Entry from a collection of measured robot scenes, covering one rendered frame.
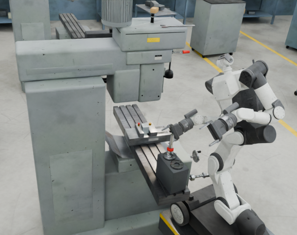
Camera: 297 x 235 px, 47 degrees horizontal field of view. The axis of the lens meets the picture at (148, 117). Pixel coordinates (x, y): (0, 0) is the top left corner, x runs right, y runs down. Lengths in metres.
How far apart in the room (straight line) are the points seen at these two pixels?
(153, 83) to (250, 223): 1.19
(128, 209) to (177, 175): 0.96
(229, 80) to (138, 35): 0.65
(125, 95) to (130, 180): 0.79
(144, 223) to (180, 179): 0.93
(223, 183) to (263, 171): 1.71
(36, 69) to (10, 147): 2.26
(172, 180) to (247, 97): 0.72
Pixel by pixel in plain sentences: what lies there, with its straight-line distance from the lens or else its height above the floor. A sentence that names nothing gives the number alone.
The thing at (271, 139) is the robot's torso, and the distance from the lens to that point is 2.26.
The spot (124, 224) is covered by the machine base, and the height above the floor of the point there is 0.20.
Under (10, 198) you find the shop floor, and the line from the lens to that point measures 3.76.
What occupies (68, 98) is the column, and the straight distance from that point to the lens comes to 2.27.
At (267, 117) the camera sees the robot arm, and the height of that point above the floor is 1.56.
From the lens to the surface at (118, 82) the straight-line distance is 2.41.
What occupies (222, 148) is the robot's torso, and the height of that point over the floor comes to 1.13.
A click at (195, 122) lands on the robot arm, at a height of 1.30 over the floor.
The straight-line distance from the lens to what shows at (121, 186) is 2.93.
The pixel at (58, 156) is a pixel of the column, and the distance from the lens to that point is 2.50.
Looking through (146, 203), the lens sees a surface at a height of 0.31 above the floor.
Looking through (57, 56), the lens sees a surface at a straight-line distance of 2.27.
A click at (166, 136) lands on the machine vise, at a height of 0.98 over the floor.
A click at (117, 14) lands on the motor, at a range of 2.27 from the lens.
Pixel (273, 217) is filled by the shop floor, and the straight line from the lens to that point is 3.81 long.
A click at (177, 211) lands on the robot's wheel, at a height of 0.49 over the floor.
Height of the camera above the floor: 2.57
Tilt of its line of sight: 31 degrees down
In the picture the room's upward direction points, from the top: 5 degrees clockwise
